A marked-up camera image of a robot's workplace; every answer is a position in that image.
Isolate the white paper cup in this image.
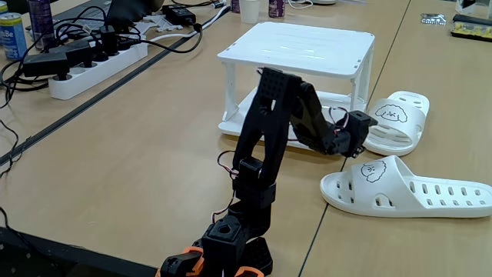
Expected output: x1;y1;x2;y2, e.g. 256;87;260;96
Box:
238;0;261;25

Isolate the black and yellow box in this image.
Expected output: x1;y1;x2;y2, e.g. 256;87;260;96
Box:
450;14;492;42

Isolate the white power strip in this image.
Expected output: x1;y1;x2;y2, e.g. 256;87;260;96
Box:
48;41;150;101

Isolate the tall black power adapter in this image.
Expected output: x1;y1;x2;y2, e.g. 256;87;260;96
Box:
98;25;119;58

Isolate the black cable with ferrite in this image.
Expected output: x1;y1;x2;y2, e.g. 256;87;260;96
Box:
134;22;204;55

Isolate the blue drink can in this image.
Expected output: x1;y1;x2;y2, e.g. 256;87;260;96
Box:
0;12;28;61

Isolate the black base board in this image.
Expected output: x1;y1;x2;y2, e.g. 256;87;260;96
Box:
0;226;158;277

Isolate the clear plastic box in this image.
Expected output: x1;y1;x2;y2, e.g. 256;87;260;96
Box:
455;0;492;20

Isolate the thin white cable loop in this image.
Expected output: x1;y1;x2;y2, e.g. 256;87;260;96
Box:
286;0;314;11

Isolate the white power strip cable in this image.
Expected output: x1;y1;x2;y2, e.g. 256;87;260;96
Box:
148;4;231;43

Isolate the white printed bracket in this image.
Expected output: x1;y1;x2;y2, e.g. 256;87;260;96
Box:
130;21;155;36
145;14;184;32

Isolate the tall purple drink can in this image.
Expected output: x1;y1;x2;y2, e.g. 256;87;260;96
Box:
27;0;55;51

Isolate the small black power brick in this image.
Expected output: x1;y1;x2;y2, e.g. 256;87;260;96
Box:
161;3;197;26

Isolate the wide black power adapter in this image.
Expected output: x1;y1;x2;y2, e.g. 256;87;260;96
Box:
22;52;71;82
49;40;94;69

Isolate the white dog-print slipper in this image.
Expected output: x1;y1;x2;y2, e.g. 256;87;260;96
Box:
363;90;431;158
319;155;492;219

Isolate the white plastic shoe rack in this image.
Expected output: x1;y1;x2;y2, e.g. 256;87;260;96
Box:
217;21;376;152

